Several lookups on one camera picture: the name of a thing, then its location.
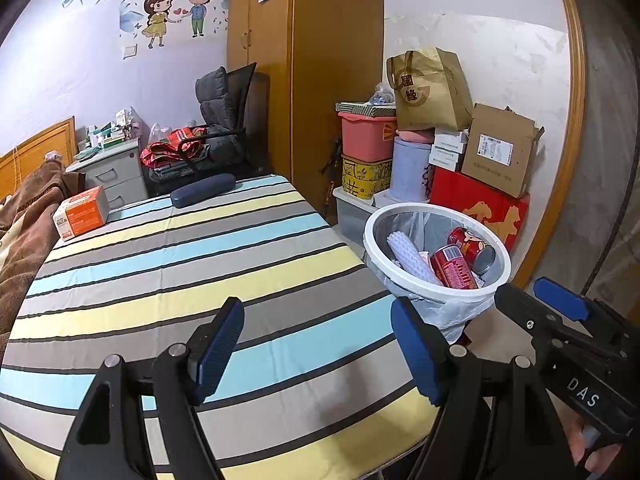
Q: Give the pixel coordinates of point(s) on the wooden door frame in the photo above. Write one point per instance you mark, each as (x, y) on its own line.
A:
(575, 110)

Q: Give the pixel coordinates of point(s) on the wooden headboard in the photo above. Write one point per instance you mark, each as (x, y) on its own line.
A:
(45, 145)

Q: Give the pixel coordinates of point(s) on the brown blanket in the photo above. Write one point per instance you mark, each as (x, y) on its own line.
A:
(25, 235)

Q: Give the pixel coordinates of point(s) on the clear bag of items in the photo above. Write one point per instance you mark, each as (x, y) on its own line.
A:
(384, 94)

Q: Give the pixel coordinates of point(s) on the white light switch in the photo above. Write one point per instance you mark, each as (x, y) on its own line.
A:
(129, 51)

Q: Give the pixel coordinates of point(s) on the dark blue glasses case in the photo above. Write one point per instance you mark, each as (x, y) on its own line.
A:
(200, 191)

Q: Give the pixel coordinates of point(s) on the orange white box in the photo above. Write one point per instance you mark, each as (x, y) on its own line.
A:
(82, 212)

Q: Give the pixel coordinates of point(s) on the white trash can with liner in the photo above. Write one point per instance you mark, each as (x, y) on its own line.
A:
(372, 255)

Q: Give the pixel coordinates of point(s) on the white plastic packet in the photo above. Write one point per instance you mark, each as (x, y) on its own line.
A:
(410, 255)

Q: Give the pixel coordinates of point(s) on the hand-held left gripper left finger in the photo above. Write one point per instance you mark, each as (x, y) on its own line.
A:
(220, 350)

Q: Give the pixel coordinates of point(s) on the cardboard box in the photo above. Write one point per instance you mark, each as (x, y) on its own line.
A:
(500, 155)

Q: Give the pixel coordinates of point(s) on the pink round lid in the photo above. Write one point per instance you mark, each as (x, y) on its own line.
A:
(415, 136)

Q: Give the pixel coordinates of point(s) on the black leaning tool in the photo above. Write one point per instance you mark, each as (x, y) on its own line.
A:
(334, 170)

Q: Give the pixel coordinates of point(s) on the tall wooden wardrobe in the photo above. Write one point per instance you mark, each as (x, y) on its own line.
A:
(325, 85)

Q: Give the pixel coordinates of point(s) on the small white box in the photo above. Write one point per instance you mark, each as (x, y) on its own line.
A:
(449, 151)
(452, 137)
(446, 164)

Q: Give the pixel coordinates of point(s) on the pile of medicine boxes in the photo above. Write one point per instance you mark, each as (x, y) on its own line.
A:
(107, 132)

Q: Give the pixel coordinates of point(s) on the person's right hand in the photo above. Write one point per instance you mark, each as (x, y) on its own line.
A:
(575, 440)

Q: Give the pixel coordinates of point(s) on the white plastic bag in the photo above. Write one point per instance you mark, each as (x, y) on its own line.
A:
(157, 135)

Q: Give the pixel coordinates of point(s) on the cartoon couple wall decal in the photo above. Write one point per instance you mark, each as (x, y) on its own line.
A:
(160, 15)

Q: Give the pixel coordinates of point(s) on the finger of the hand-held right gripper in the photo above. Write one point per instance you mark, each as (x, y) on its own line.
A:
(525, 312)
(560, 295)

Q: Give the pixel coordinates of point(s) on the grey padded cushion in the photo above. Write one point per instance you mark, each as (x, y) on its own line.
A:
(212, 95)

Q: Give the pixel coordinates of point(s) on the clear storage box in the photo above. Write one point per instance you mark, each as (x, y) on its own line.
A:
(350, 215)

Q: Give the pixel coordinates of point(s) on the red cartoon can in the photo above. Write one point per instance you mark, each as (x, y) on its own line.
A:
(450, 267)
(472, 245)

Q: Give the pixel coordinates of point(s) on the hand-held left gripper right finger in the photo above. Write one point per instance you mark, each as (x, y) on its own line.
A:
(420, 355)

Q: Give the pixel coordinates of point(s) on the black office chair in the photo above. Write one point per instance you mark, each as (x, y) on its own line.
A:
(242, 95)

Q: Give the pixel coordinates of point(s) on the red patterned bag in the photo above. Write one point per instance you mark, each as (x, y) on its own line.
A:
(170, 150)

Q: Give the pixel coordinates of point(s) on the pink storage bin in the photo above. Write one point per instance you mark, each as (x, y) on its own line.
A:
(365, 137)

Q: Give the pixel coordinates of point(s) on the lavender cylinder container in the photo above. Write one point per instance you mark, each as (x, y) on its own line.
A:
(410, 170)

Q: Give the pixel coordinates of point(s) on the grey bedside cabinet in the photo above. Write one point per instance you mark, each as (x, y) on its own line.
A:
(115, 175)

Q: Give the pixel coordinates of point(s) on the yellow tin box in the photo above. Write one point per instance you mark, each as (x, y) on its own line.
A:
(365, 177)

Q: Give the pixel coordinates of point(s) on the patterned flat box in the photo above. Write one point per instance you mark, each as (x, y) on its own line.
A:
(360, 109)

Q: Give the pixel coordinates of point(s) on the red gift box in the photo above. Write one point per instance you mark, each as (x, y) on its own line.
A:
(475, 200)

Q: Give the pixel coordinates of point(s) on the brown paper bag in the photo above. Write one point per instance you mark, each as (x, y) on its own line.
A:
(435, 95)

